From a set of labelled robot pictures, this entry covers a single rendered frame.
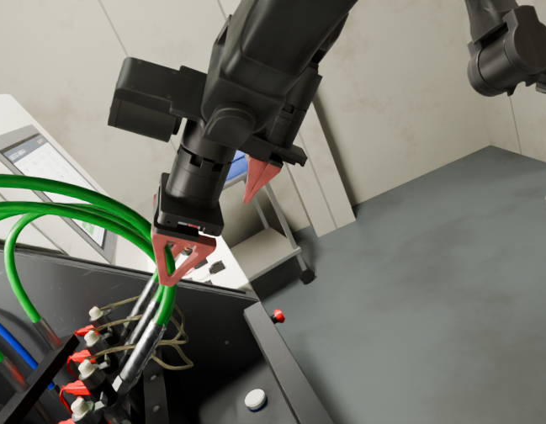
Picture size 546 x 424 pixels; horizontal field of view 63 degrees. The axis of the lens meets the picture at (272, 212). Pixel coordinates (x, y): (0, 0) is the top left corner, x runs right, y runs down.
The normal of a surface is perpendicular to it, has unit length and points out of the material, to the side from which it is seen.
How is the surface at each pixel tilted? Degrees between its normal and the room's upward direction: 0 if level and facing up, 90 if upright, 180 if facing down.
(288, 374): 0
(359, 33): 90
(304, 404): 0
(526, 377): 0
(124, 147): 90
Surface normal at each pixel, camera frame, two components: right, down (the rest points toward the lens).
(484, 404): -0.38, -0.85
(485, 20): -0.93, 0.24
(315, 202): 0.14, 0.32
